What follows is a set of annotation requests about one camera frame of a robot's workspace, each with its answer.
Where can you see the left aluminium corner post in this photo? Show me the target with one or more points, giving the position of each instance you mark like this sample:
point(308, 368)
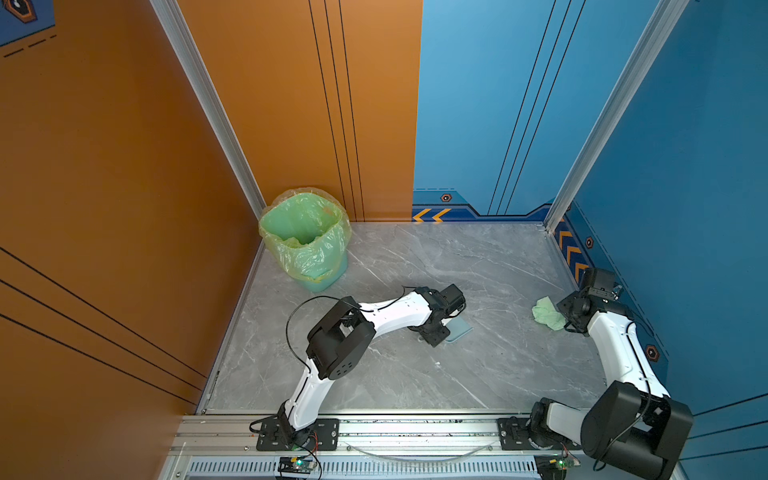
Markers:
point(177, 31)

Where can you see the right circuit board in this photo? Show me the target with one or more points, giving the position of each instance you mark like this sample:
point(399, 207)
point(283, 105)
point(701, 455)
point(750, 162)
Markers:
point(555, 468)

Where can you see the green trash bin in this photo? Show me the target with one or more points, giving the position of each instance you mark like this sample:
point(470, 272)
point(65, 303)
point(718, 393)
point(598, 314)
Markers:
point(327, 273)

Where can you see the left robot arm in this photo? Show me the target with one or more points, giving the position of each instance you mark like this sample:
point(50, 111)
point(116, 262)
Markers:
point(339, 340)

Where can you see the aluminium frame rail front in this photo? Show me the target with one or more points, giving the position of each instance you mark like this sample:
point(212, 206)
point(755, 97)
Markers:
point(378, 445)

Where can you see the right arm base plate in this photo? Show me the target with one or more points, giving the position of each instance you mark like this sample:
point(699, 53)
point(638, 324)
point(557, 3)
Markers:
point(516, 433)

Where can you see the circuit board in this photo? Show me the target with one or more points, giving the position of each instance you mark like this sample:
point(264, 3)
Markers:
point(296, 467)
point(555, 468)

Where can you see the right aluminium corner post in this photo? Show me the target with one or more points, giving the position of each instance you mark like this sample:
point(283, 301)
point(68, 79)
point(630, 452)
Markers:
point(650, 43)

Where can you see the aluminium corner post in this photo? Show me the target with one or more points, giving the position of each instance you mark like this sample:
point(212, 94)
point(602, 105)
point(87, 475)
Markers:
point(650, 43)
point(177, 31)

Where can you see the small green paper scrap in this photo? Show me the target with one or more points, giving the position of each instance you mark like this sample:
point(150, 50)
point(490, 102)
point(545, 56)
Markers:
point(545, 313)

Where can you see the teal dustpan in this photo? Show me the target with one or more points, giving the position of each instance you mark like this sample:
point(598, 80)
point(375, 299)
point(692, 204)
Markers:
point(457, 328)

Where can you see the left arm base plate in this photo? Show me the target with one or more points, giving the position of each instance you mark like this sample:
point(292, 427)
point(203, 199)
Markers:
point(321, 436)

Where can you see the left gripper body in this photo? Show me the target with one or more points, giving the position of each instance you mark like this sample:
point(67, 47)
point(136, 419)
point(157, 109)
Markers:
point(437, 336)

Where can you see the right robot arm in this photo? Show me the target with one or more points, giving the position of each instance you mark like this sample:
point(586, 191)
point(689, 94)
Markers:
point(635, 425)

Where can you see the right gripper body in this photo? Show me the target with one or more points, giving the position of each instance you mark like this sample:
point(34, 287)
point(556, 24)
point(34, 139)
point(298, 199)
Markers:
point(567, 306)

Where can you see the left circuit board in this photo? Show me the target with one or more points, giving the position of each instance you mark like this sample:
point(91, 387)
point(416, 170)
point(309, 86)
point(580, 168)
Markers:
point(296, 467)

